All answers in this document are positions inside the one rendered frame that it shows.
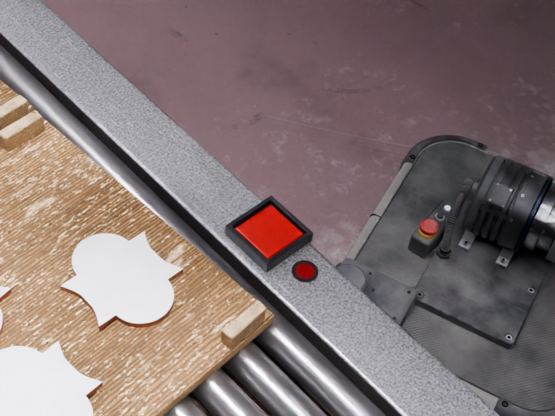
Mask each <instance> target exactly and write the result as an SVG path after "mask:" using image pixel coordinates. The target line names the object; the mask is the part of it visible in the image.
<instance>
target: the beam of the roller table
mask: <svg viewBox="0 0 555 416"><path fill-rule="evenodd" d="M0 45H1V46H2V47H3V48H4V49H5V50H6V51H7V52H8V53H9V54H10V55H11V56H13V57H14V58H15V59H16V60H17V61H18V62H19V63H20V64H21V65H22V66H23V67H24V68H25V69H26V70H27V71H28V72H29V73H30V74H31V75H32V76H33V77H35V78H36V79H37V80H38V81H39V82H40V83H41V84H42V85H43V86H44V87H45V88H46V89H47V90H48V91H49V92H50V93H51V94H52V95H53V96H54V97H56V98H57V99H58V100H59V101H60V102H61V103H62V104H63V105H64V106H65V107H66V108H67V109H68V110H69V111H70V112H71V113H72V114H73V115H74V116H75V117H76V118H78V119H79V120H80V121H81V122H82V123H83V124H84V125H85V126H86V127H87V128H88V129H89V130H90V131H91V132H92V133H93V134H94V135H95V136H96V137H97V138H98V139H100V140H101V141H102V142H103V143H104V144H105V145H106V146H107V147H108V148H109V149H110V150H111V151H112V152H113V153H114V154H115V155H116V156H117V157H118V158H119V159H120V160H121V161H122V162H123V163H124V164H125V165H126V166H127V167H128V168H129V169H130V170H131V171H132V172H133V173H134V174H135V175H136V176H137V177H138V178H139V179H140V180H141V181H143V182H144V183H145V184H146V185H147V186H148V187H149V188H150V189H151V190H152V191H153V192H154V193H155V194H156V195H157V196H158V197H159V198H160V199H161V200H162V201H164V202H165V203H166V204H167V205H168V206H169V207H170V208H171V209H172V210H173V211H174V212H175V213H176V214H177V215H178V216H179V217H180V218H181V219H182V220H183V221H184V222H186V223H187V224H188V225H189V226H190V227H191V228H192V229H193V230H194V231H195V232H196V233H197V234H198V235H199V236H200V237H201V238H202V239H203V240H204V241H205V242H206V243H208V244H209V245H210V246H211V247H212V248H213V249H214V250H215V251H216V252H217V253H218V254H219V255H220V256H221V257H222V258H223V259H224V260H225V261H226V262H227V263H229V264H230V265H231V266H232V267H233V268H234V269H235V270H236V271H237V272H238V273H239V274H240V275H241V276H242V277H243V278H244V279H245V280H246V281H247V282H248V283H249V284H250V285H251V286H252V287H253V288H254V289H255V290H256V291H257V292H258V293H259V294H260V295H261V296H262V297H263V298H264V299H265V300H266V301H267V302H268V303H269V304H270V305H272V306H273V307H274V308H275V309H276V310H277V311H278V312H279V313H280V314H281V315H282V316H283V317H284V318H285V319H286V320H287V321H288V322H289V323H290V324H291V325H293V326H294V327H295V328H296V329H297V330H298V331H299V332H300V333H301V334H302V335H303V336H304V337H305V338H306V339H307V340H308V341H309V342H310V343H311V344H312V345H313V346H314V347H316V348H317V349H318V350H319V351H320V352H321V353H322V354H323V355H324V356H325V357H326V358H327V359H328V360H329V361H330V362H331V363H332V364H333V365H334V366H335V367H337V368H338V369H339V370H340V371H341V372H342V373H343V374H344V375H345V376H346V377H347V378H348V379H349V380H350V381H351V382H352V383H353V384H354V385H355V386H356V387H357V388H359V389H360V390H361V391H362V392H363V393H364V394H365V395H366V396H367V397H368V398H369V399H370V400H371V401H372V402H373V403H374V404H375V405H376V406H377V407H378V408H379V409H380V410H381V411H382V412H383V413H384V414H385V415H386V416H500V415H499V414H498V413H497V412H496V411H494V410H493V409H492V408H491V407H490V406H489V405H488V404H487V403H485V402H484V401H483V400H482V399H481V398H480V397H479V396H478V395H476V394H475V393H474V392H473V391H472V390H471V389H470V388H469V387H467V386H466V385H465V384H464V383H463V382H462V381H461V380H459V379H458V378H457V377H456V376H455V375H454V374H453V373H452V372H451V371H450V370H449V369H448V368H447V367H446V366H445V365H444V364H442V363H441V362H440V361H439V360H438V359H437V358H436V357H435V356H433V355H432V354H431V353H430V352H429V351H428V350H427V349H426V348H424V347H423V346H422V345H421V344H420V343H419V342H418V341H417V340H415V339H414V338H413V337H412V336H411V335H410V334H409V333H407V332H406V331H405V330H404V329H403V328H402V327H401V326H400V325H399V324H398V323H397V322H396V321H395V320H394V319H393V318H392V317H390V316H389V315H388V314H387V313H386V312H385V311H384V310H383V309H381V308H380V307H379V306H378V305H377V304H376V303H375V302H374V301H372V300H371V299H370V298H369V297H368V296H367V295H366V294H365V293H363V292H362V291H361V290H360V289H359V288H358V287H357V286H355V285H354V284H353V283H352V282H351V281H350V280H349V279H348V278H347V277H346V276H345V275H344V274H343V273H342V272H341V271H340V270H338V269H337V268H336V267H335V266H334V265H333V264H332V263H331V262H329V261H328V260H327V259H326V258H325V257H324V256H323V255H322V254H320V253H319V252H318V251H317V250H316V249H315V248H314V247H313V246H311V245H310V244H309V243H308V244H307V245H306V246H304V247H303V248H301V249H299V250H298V251H297V252H295V253H294V254H293V255H291V256H290V257H289V258H287V259H286V260H284V261H283V262H281V263H279V264H278V265H277V266H276V267H274V268H273V269H272V270H270V271H269V272H265V271H264V270H263V269H262V268H261V267H260V266H259V265H258V264H257V263H256V262H255V261H253V260H252V259H251V258H250V257H249V256H248V255H247V254H246V253H245V252H244V251H243V250H242V249H241V248H240V247H238V246H237V245H236V244H235V243H234V242H233V241H232V240H231V239H230V238H229V237H228V236H227V235H226V234H225V226H226V225H227V224H229V223H230V222H231V221H233V220H235V219H236V218H238V217H239V216H241V215H242V214H243V213H245V212H246V211H248V210H250V209H251V208H253V207H254V206H256V205H257V204H258V203H260V202H261V201H262V200H261V199H259V198H258V197H257V196H256V195H255V194H254V193H253V192H252V191H250V189H248V188H247V187H246V186H245V185H244V184H243V183H242V182H241V181H240V180H239V179H238V178H237V177H236V176H234V175H233V174H232V173H231V172H230V171H229V170H228V169H227V168H225V167H224V166H223V165H222V164H221V163H220V162H219V161H218V160H216V159H215V158H214V157H213V156H212V155H211V154H210V153H209V152H207V151H206V150H205V149H204V148H203V147H202V146H201V145H200V144H199V143H198V142H196V140H195V139H194V138H193V137H191V136H190V135H189V134H188V133H187V132H186V131H185V130H184V129H182V128H181V127H180V126H179V125H178V124H177V123H176V122H175V121H173V120H172V119H171V118H170V117H169V116H168V115H167V114H166V113H164V112H163V111H162V110H161V109H160V108H159V107H158V106H157V105H155V104H154V103H153V102H152V101H151V100H150V99H149V98H148V97H147V96H146V95H145V94H144V93H143V92H142V91H141V90H140V89H138V88H137V87H136V86H135V85H134V84H133V83H132V82H130V81H129V80H128V79H127V78H126V77H125V76H124V75H123V74H122V73H120V72H119V71H118V70H117V69H116V68H115V67H114V66H112V65H111V64H110V63H109V62H108V61H107V60H106V59H105V58H103V57H102V56H101V55H100V54H99V53H98V52H97V51H96V50H95V49H94V48H93V47H92V46H91V45H90V44H89V43H88V42H86V41H85V40H84V39H83V38H82V37H81V36H80V35H78V34H77V33H76V32H75V31H74V30H73V29H72V28H71V27H70V26H68V25H67V24H66V23H65V22H64V21H63V20H62V19H60V18H59V17H58V16H57V15H56V14H55V13H54V12H53V11H51V10H50V9H49V8H48V7H47V6H46V5H45V4H44V3H43V2H42V1H41V0H0ZM301 260H307V261H310V262H313V263H314V264H315V265H316V266H317V268H318V276H317V278H316V279H315V280H314V281H310V282H302V281H298V280H297V279H296V278H295V277H294V276H293V275H292V266H293V265H294V264H295V263H296V262H298V261H301Z"/></svg>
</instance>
